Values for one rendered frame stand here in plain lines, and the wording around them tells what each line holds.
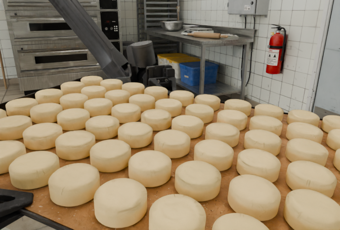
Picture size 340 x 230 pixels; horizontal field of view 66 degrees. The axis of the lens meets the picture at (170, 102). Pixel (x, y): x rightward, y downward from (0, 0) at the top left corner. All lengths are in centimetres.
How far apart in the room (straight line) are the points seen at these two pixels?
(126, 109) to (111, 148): 13
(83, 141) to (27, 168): 7
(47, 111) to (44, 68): 369
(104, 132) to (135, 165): 11
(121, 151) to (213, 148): 12
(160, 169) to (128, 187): 4
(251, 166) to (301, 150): 9
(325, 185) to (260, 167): 7
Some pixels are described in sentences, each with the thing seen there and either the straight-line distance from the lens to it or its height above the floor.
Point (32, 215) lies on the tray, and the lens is 29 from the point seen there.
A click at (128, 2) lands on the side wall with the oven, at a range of 533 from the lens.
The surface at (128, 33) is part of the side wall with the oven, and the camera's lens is 533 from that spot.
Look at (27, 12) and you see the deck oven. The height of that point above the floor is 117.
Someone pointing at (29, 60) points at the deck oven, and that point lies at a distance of 413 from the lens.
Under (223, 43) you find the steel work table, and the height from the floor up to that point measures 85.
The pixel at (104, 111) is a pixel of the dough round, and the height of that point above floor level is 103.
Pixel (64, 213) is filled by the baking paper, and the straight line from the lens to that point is 29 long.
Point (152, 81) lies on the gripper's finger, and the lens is 62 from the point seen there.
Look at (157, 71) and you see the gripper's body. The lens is 65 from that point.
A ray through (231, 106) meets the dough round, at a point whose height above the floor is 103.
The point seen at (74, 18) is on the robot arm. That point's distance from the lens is 78.
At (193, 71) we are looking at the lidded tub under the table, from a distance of 351.
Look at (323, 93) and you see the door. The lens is 293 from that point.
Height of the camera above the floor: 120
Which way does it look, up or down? 19 degrees down
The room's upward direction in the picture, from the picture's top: straight up
